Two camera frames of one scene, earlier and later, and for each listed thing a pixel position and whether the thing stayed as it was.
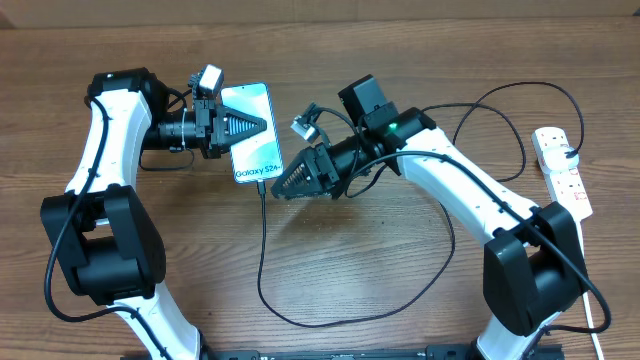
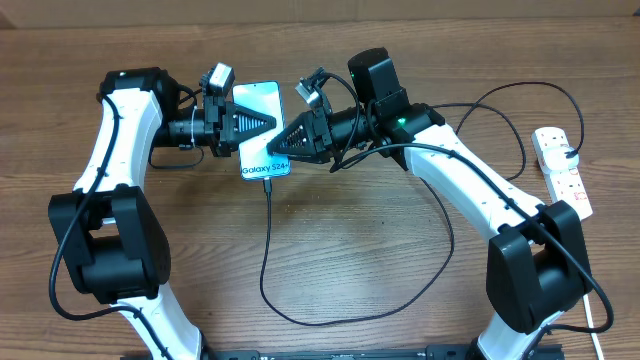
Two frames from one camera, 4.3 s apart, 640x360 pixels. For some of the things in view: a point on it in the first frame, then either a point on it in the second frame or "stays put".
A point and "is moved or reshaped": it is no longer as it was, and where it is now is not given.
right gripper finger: x=314 y=173 to x=306 y=138
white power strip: x=566 y=185 stays put
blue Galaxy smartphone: x=259 y=158 is moved or reshaped
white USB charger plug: x=556 y=160 stays put
